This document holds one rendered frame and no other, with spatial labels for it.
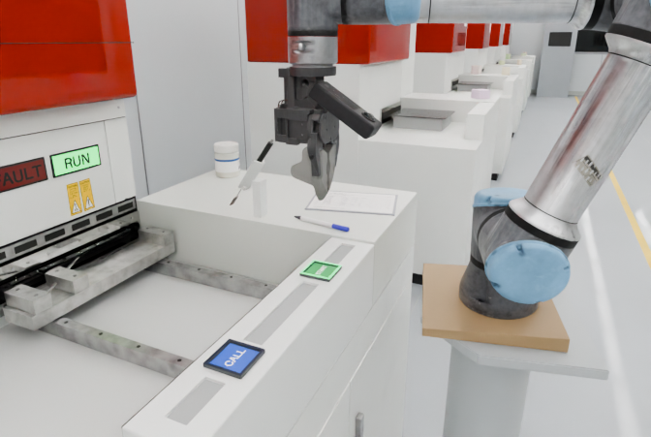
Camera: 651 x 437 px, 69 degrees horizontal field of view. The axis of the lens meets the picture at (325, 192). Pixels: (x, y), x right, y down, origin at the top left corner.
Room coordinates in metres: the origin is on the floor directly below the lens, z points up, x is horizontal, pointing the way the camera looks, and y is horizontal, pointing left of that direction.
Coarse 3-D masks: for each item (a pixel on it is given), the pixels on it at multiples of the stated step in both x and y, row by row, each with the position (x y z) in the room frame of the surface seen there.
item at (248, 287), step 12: (156, 264) 1.00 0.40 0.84; (168, 264) 0.99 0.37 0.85; (180, 264) 0.99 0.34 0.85; (180, 276) 0.97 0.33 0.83; (192, 276) 0.96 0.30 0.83; (204, 276) 0.95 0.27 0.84; (216, 276) 0.93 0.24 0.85; (228, 276) 0.93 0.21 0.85; (228, 288) 0.92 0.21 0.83; (240, 288) 0.91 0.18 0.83; (252, 288) 0.89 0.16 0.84; (264, 288) 0.88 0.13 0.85
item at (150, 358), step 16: (64, 320) 0.76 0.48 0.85; (64, 336) 0.74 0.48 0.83; (80, 336) 0.73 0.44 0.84; (96, 336) 0.71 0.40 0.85; (112, 336) 0.71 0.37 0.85; (112, 352) 0.69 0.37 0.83; (128, 352) 0.68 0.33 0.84; (144, 352) 0.67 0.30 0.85; (160, 352) 0.67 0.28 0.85; (160, 368) 0.65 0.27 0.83; (176, 368) 0.64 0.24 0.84
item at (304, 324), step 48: (336, 240) 0.88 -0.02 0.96; (288, 288) 0.68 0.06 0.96; (336, 288) 0.69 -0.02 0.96; (240, 336) 0.55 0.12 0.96; (288, 336) 0.55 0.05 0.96; (336, 336) 0.68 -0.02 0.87; (192, 384) 0.46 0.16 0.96; (240, 384) 0.46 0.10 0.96; (288, 384) 0.53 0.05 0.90; (144, 432) 0.39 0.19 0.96; (192, 432) 0.39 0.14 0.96; (240, 432) 0.43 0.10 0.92; (288, 432) 0.53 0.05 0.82
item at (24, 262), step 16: (112, 224) 1.03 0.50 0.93; (128, 224) 1.07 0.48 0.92; (64, 240) 0.92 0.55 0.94; (80, 240) 0.95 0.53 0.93; (128, 240) 1.08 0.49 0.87; (32, 256) 0.85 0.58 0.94; (48, 256) 0.88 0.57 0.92; (96, 256) 0.99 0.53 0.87; (0, 272) 0.79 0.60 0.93; (16, 272) 0.82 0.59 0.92; (0, 304) 0.78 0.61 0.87
